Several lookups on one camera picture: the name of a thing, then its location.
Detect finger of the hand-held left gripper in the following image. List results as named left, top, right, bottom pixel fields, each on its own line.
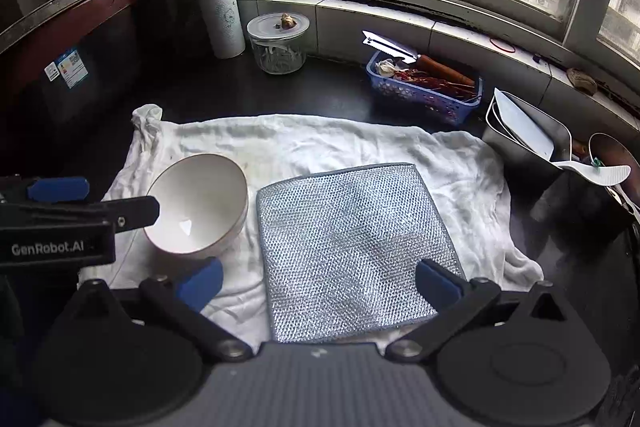
left=27, top=177, right=91, bottom=203
left=99, top=195, right=161, bottom=236

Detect silver mesh dish cloth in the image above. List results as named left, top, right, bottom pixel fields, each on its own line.
left=256, top=163, right=469, bottom=343

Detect white paper towel roll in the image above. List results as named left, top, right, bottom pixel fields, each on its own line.
left=193, top=0, right=247, bottom=60

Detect metal ladle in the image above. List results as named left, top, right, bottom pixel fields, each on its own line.
left=587, top=132, right=640, bottom=224

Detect glass jar with lid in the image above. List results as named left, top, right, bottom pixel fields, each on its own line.
left=246, top=13, right=311, bottom=76

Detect blue plastic basket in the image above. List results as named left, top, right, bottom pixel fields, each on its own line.
left=366, top=56, right=484, bottom=126

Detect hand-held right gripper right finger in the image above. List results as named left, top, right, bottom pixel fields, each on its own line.
left=385, top=258, right=568, bottom=362

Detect white rice paddle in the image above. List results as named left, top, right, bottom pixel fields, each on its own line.
left=551, top=159, right=632, bottom=186

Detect white cotton cloth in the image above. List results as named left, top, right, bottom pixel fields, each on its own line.
left=79, top=104, right=544, bottom=354

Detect steel utensil container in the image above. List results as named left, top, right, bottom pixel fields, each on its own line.
left=482, top=88, right=574, bottom=188

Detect brown lump on sill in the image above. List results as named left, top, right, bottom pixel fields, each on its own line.
left=566, top=67, right=599, bottom=96

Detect dried red chilies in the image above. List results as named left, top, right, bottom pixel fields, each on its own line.
left=394, top=67, right=478, bottom=104

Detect white ceramic bowl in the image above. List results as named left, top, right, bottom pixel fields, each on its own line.
left=143, top=153, right=249, bottom=261

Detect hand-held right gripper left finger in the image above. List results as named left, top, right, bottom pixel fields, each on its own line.
left=70, top=257, right=253, bottom=362

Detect dark red kitchen appliance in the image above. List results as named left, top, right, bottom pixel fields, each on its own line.
left=0, top=0, right=147, bottom=122

